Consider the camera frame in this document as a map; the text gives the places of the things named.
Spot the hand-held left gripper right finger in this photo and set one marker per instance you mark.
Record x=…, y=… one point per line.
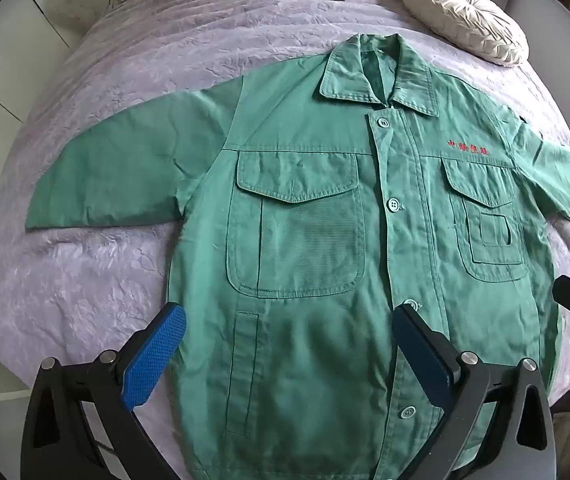
x=422, y=355

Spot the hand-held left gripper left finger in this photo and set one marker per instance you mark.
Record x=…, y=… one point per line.
x=157, y=355

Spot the green short-sleeved work shirt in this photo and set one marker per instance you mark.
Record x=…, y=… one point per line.
x=310, y=240

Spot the lavender bed cover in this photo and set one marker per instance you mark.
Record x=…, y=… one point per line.
x=115, y=85

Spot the round cream pleated pillow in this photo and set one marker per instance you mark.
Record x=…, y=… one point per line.
x=470, y=20

